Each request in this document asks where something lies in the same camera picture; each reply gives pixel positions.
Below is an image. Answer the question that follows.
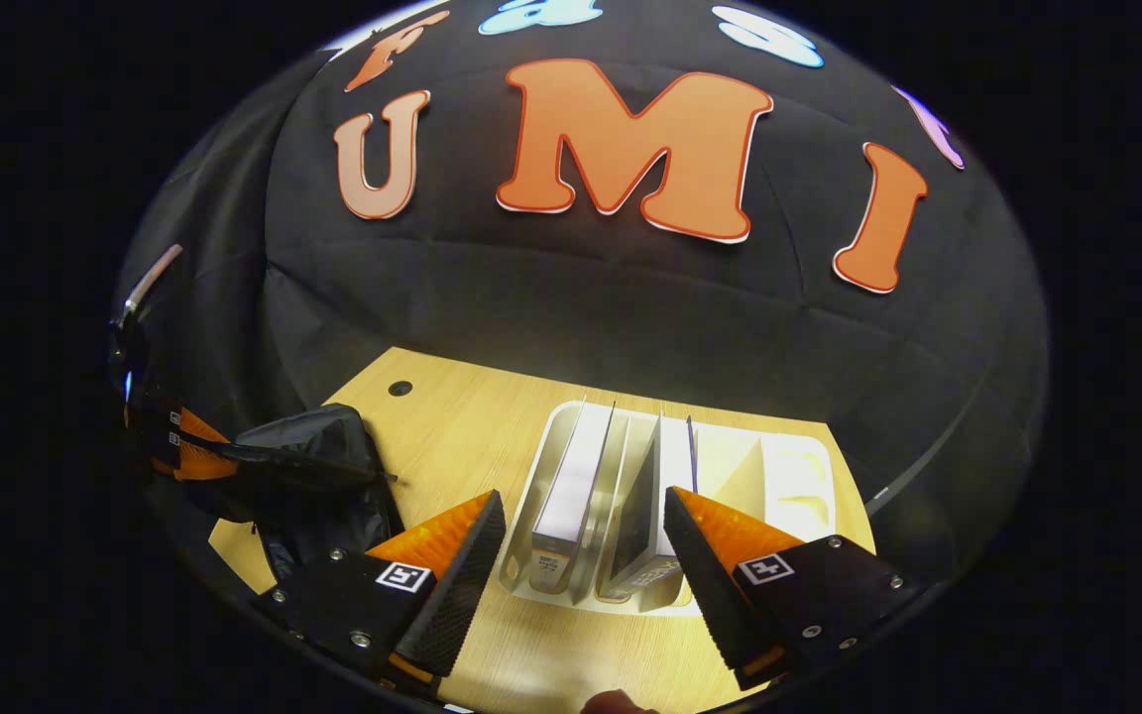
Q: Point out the white bookshelf rack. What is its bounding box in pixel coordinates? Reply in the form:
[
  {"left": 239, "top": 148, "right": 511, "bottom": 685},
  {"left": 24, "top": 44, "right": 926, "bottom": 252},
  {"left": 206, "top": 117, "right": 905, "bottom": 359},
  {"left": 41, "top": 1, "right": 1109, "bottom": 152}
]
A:
[{"left": 497, "top": 397, "right": 838, "bottom": 618}]

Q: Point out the blue cover book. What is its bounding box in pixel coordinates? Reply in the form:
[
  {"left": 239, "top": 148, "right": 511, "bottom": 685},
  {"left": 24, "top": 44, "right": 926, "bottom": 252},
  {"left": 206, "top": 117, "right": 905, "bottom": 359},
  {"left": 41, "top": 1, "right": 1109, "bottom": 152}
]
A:
[{"left": 596, "top": 415, "right": 699, "bottom": 602}]

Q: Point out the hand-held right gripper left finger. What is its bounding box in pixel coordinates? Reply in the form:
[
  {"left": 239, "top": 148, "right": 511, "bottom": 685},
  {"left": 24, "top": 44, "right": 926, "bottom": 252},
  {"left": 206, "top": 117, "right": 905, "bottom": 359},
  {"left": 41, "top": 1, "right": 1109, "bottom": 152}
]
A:
[{"left": 252, "top": 489, "right": 510, "bottom": 695}]

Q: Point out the white cover book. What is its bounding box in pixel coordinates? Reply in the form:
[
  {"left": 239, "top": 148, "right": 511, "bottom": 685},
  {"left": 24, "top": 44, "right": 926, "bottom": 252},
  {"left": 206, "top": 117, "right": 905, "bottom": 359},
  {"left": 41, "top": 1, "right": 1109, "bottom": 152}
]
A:
[{"left": 529, "top": 400, "right": 618, "bottom": 596}]

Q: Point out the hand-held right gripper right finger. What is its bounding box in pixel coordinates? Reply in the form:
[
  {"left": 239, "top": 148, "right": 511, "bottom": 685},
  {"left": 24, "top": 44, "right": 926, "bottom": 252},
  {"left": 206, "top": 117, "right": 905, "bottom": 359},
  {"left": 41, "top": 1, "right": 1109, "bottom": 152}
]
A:
[{"left": 663, "top": 486, "right": 921, "bottom": 693}]

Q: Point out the black schoolbag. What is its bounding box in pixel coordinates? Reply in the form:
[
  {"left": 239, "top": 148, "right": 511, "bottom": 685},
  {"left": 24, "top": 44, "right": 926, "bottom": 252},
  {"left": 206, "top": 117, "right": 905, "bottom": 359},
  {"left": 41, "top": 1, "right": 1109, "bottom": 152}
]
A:
[{"left": 179, "top": 402, "right": 405, "bottom": 586}]

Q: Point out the black backdrop cloth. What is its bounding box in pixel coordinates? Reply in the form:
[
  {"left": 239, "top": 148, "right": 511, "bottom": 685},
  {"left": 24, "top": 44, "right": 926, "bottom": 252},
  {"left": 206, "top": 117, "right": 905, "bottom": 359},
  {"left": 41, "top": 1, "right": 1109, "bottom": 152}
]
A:
[{"left": 115, "top": 0, "right": 1048, "bottom": 586}]

